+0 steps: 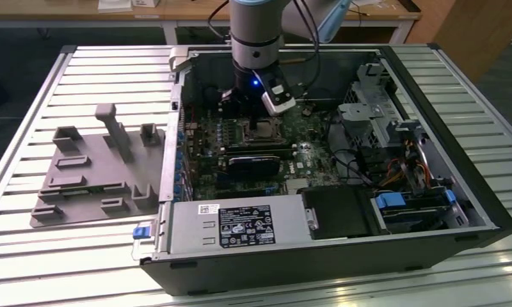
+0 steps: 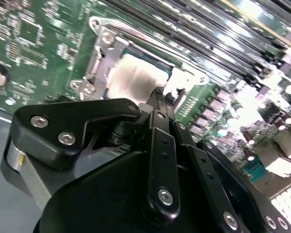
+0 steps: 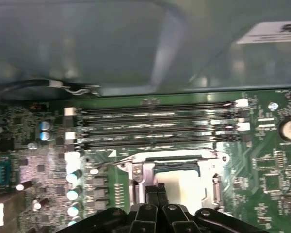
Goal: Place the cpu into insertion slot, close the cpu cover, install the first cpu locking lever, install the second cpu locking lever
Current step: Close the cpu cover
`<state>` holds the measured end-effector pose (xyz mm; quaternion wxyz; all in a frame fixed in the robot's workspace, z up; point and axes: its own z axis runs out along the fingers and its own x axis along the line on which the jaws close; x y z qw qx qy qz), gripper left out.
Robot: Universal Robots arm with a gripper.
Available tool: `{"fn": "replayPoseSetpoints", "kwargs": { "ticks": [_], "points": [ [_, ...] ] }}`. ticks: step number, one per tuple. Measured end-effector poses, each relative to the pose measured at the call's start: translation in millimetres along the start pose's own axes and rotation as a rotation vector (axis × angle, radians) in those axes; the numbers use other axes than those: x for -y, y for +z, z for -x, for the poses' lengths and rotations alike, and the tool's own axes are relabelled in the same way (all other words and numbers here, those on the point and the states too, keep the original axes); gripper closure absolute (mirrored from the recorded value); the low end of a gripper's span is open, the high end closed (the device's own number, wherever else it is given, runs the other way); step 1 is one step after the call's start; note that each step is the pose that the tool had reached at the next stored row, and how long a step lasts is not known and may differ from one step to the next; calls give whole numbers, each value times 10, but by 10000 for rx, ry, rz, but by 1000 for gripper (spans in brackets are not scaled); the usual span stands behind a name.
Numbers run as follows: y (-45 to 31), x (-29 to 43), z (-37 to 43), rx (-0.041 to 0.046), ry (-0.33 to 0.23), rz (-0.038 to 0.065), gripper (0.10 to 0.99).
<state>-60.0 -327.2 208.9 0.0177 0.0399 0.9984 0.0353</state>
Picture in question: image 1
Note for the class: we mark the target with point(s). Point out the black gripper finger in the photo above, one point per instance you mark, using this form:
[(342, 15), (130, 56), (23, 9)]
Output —
[(255, 126)]

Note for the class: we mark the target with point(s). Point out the silver CPU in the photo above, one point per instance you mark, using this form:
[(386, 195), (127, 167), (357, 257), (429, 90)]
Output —
[(269, 128)]

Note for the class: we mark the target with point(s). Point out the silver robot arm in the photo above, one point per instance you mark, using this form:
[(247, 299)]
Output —
[(256, 32)]

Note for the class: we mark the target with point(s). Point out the CPU socket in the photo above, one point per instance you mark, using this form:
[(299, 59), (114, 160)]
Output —
[(265, 140)]

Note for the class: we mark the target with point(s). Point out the black drive bay cover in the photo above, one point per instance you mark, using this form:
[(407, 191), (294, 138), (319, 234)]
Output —
[(337, 211)]

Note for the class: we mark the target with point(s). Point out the black RAM stick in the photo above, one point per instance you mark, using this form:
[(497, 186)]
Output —
[(260, 146)]

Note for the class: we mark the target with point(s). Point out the black graphics card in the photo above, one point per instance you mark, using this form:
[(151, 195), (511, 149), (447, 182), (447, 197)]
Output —
[(251, 166)]

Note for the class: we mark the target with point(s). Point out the round coin cell battery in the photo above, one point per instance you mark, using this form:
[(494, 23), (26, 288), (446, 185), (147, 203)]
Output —
[(306, 112)]

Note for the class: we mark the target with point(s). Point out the green motherboard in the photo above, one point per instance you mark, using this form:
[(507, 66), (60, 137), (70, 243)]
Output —
[(315, 160)]

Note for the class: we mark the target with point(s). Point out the small silver heatsink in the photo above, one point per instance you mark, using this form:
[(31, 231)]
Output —
[(297, 184)]

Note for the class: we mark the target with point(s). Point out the silver metal drive cage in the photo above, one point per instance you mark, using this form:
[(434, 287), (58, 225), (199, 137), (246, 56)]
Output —
[(367, 128)]

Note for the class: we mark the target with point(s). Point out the grey power supply unit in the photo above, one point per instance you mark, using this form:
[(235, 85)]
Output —
[(187, 230)]

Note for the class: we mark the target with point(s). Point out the blue disk carrier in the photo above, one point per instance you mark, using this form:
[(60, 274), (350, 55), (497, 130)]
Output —
[(389, 199)]

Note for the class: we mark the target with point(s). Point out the grey plastic parts rack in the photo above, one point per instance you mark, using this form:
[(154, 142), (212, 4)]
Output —
[(94, 179)]

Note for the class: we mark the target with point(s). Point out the blue case latch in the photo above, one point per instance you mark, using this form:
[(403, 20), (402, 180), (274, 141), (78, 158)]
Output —
[(140, 232)]

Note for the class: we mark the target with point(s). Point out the wooden desk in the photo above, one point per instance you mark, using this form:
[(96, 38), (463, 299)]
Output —
[(68, 9)]

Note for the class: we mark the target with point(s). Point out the black open PC case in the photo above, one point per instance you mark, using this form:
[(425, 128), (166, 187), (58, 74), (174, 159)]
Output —
[(325, 272)]

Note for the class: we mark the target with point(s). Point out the blue plastic clip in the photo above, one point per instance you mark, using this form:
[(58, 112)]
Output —
[(450, 196)]

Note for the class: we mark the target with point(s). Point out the wooden cabinet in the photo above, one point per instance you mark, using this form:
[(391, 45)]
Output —
[(474, 32)]

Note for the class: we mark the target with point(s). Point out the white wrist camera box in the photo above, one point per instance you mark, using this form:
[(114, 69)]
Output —
[(279, 102)]

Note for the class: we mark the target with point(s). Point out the grey metal case bracket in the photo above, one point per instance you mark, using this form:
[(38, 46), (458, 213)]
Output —
[(179, 57)]

